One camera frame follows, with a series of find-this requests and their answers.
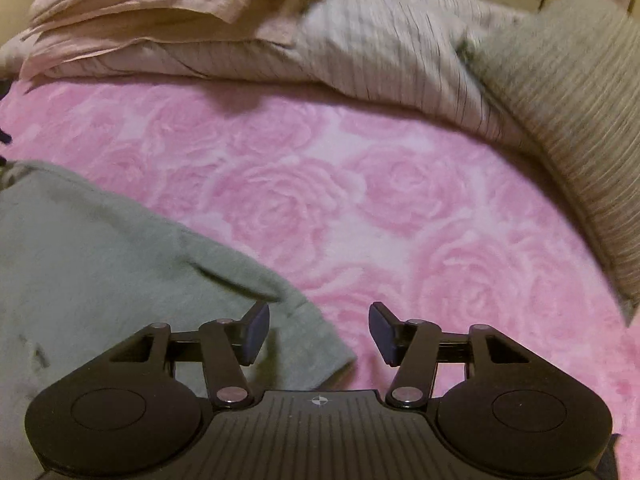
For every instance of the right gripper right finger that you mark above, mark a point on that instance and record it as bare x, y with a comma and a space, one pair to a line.
416, 348

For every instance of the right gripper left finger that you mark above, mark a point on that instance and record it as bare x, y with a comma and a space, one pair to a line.
222, 348

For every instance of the grey sweatshirt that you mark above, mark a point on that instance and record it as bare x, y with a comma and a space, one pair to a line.
82, 269

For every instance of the pink rose blanket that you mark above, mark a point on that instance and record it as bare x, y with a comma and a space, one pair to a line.
352, 203

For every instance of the grey knitted cushion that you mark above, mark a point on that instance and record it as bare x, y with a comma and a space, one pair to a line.
569, 77

